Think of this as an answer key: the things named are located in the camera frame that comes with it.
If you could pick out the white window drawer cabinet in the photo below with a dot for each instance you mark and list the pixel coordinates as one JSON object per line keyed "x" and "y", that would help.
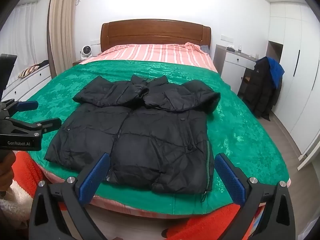
{"x": 23, "y": 89}

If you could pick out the beige curtain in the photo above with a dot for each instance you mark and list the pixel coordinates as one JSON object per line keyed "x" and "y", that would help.
{"x": 60, "y": 35}

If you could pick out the person left hand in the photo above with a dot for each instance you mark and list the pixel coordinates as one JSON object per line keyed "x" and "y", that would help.
{"x": 7, "y": 173}

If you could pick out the pink striped bed sheet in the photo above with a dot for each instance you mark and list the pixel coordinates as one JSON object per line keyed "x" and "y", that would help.
{"x": 188, "y": 54}

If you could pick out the orange red garment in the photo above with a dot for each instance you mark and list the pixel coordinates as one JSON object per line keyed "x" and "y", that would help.
{"x": 27, "y": 173}

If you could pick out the blue garment on chair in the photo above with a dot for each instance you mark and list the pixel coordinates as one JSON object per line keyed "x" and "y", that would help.
{"x": 276, "y": 71}

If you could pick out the small white fan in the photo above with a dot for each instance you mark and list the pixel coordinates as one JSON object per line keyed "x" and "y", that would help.
{"x": 85, "y": 52}

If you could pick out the white wardrobe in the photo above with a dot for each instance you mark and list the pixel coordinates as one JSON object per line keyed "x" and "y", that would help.
{"x": 295, "y": 27}

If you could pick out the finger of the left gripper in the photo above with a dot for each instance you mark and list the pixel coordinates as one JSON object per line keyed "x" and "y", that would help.
{"x": 23, "y": 106}
{"x": 47, "y": 126}

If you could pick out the black puffer jacket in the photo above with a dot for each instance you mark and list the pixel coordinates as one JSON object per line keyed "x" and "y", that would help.
{"x": 154, "y": 131}

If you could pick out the black coat on chair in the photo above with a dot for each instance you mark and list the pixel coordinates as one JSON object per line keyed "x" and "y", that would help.
{"x": 261, "y": 94}

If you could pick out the white desk with drawer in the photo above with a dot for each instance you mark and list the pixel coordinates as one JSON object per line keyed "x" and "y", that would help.
{"x": 232, "y": 66}

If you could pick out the striped cushion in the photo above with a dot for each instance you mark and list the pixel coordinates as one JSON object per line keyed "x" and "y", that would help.
{"x": 26, "y": 72}

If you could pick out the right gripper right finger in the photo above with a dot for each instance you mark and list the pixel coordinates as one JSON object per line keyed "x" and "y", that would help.
{"x": 277, "y": 220}

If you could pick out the white sheer curtain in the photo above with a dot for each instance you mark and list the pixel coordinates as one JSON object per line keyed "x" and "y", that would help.
{"x": 18, "y": 37}

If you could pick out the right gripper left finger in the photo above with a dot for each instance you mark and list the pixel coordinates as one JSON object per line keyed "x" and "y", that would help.
{"x": 46, "y": 219}

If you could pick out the brown wooden headboard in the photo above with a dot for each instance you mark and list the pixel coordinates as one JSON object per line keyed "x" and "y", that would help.
{"x": 153, "y": 31}

